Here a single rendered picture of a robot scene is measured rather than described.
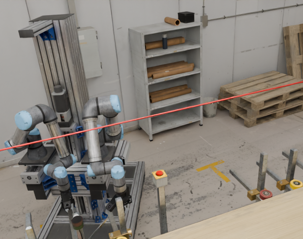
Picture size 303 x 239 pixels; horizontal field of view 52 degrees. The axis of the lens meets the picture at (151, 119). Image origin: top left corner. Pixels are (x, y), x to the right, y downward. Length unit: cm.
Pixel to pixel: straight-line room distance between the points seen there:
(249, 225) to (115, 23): 313
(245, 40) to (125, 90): 218
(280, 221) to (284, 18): 443
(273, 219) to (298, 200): 26
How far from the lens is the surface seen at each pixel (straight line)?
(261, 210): 214
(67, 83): 241
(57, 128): 219
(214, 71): 528
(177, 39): 452
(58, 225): 319
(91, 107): 195
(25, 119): 207
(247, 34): 554
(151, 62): 463
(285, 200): 225
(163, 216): 206
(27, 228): 188
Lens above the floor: 234
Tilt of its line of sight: 27 degrees down
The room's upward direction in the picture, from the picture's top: 5 degrees counter-clockwise
